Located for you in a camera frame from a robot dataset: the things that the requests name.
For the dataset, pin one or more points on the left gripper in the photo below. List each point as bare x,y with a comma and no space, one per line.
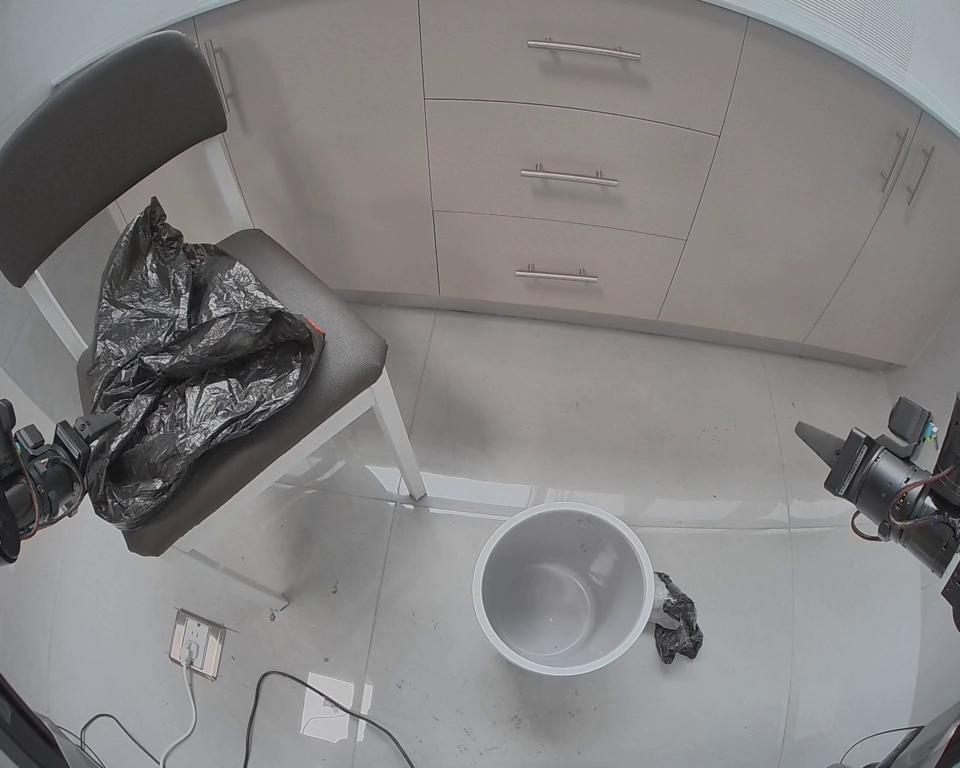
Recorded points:
73,448

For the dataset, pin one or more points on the crumpled black plastic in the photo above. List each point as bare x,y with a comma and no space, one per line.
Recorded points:
679,637

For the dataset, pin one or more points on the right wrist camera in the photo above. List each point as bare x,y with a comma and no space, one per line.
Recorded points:
909,424

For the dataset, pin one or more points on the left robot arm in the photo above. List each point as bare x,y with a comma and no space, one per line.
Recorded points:
34,499

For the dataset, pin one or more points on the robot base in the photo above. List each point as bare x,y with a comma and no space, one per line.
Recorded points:
30,731

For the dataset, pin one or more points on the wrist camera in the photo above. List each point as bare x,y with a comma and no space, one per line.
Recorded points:
30,441
909,424

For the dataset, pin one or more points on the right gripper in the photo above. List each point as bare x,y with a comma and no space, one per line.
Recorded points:
874,472

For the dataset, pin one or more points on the beige cabinet with drawers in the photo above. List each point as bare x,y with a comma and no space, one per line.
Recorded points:
570,127

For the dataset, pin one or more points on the dark grey white-legged chair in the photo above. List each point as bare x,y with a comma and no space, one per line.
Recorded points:
112,127

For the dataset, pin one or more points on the black plastic bag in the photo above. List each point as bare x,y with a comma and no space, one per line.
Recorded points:
195,352

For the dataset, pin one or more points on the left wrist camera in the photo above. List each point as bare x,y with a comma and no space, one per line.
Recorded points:
30,441

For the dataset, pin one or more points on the white trash bin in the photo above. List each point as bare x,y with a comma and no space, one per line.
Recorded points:
510,637

